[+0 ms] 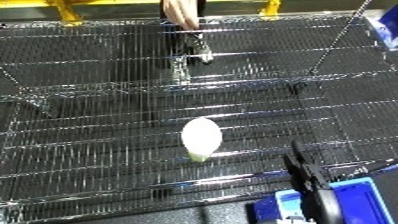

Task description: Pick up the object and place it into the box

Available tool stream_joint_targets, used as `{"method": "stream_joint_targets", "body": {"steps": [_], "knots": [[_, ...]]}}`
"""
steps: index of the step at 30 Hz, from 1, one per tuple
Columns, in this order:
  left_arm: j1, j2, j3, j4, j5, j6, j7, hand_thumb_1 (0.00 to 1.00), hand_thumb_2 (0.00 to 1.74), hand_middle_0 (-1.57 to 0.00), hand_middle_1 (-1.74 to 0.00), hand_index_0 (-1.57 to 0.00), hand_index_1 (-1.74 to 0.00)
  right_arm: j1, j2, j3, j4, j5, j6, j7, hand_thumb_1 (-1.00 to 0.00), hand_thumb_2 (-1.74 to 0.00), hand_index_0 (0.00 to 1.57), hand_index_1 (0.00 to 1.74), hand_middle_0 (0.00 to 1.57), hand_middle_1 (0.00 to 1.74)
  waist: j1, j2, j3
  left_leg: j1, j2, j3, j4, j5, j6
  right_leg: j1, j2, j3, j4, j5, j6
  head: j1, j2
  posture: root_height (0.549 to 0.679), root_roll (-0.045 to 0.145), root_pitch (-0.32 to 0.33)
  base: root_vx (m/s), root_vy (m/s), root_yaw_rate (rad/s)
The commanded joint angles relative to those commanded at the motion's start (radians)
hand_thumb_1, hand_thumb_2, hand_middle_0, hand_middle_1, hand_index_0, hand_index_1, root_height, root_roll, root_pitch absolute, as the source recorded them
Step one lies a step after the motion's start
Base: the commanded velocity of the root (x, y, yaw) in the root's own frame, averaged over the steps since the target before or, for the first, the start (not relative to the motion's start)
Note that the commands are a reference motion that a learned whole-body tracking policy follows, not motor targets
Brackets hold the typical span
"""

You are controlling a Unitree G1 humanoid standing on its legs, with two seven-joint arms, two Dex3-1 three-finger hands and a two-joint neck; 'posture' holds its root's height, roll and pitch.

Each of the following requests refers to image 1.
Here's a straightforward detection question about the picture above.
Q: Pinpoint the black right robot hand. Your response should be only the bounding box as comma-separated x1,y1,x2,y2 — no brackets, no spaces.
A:
280,139,347,224

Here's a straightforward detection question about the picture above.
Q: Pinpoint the person's hand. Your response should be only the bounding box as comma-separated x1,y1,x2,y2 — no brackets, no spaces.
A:
161,0,203,32

